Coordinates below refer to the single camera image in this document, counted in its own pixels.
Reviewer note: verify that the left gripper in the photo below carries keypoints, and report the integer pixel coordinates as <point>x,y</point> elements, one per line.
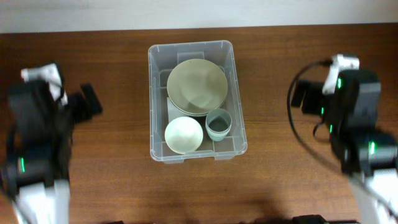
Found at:
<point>84,112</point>

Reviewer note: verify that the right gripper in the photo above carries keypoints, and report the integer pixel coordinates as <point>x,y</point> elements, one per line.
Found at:
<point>313,89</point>

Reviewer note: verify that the grey plastic cup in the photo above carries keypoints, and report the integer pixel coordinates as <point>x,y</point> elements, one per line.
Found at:
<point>218,120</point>

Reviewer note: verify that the white small bowl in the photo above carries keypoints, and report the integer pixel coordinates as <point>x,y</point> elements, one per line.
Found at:
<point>183,135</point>

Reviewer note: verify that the beige bowl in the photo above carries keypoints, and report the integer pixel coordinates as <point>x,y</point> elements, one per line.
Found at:
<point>198,105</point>

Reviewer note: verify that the cream white bowl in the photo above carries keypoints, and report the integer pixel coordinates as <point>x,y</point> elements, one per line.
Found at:
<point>197,86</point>

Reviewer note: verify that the cream plastic cup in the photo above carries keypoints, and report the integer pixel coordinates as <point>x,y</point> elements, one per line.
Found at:
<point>217,134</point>

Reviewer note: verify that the mint green cup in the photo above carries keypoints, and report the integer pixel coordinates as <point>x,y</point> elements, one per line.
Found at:
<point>217,138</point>

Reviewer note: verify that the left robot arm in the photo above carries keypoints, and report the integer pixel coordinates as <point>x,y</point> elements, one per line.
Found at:
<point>35,176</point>

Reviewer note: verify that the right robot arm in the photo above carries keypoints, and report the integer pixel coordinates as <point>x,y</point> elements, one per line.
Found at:
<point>367,155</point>

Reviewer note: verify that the clear plastic storage bin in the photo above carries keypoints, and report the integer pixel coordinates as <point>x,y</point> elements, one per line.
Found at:
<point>162,59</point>

